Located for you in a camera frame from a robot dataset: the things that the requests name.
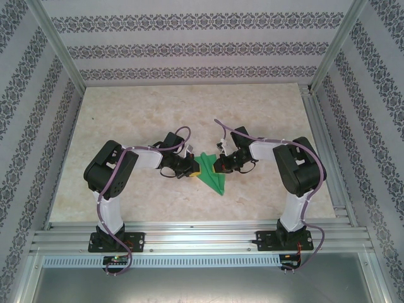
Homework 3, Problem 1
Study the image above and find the green paper sheet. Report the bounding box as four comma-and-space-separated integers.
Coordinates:
194, 152, 227, 196

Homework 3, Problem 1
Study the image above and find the left controller board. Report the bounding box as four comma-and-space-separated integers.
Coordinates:
103, 254, 131, 266

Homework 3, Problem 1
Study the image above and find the controller board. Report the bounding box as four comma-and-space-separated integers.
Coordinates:
103, 254, 131, 266
280, 253, 301, 265

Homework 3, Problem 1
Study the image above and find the right controller board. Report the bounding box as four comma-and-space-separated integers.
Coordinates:
280, 253, 301, 265

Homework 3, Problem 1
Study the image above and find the grey metal panel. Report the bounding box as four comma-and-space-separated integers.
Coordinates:
31, 266, 379, 303

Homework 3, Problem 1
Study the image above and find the black left gripper cable loop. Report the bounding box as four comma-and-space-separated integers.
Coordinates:
158, 166, 178, 179

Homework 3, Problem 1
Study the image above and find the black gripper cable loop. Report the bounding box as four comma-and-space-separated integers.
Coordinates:
158, 166, 178, 179
238, 160, 257, 175

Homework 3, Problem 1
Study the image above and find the black right gripper cable loop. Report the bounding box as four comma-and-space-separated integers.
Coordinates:
238, 160, 257, 175

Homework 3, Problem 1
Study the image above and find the aluminium mounting rail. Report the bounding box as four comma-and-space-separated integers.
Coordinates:
30, 220, 375, 255

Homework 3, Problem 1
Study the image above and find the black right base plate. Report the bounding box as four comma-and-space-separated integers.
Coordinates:
256, 230, 313, 252

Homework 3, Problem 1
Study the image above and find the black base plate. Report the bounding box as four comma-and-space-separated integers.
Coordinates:
89, 232, 146, 253
256, 230, 313, 252

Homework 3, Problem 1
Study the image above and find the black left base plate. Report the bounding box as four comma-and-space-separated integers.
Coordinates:
89, 232, 146, 253

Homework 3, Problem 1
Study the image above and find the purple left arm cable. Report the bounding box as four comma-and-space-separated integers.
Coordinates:
97, 126, 192, 277

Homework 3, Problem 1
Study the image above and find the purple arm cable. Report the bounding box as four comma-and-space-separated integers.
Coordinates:
213, 118, 328, 273
97, 126, 192, 277

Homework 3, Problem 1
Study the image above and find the slotted grey cable duct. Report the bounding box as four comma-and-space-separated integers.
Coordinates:
42, 254, 302, 268

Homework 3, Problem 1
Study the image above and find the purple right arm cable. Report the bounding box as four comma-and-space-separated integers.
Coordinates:
213, 118, 328, 273

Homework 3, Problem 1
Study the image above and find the aluminium side rail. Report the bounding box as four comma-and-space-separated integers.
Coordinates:
299, 83, 359, 228

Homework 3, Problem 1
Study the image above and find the aluminium frame post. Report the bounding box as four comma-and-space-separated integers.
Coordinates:
27, 0, 86, 92
310, 0, 369, 93

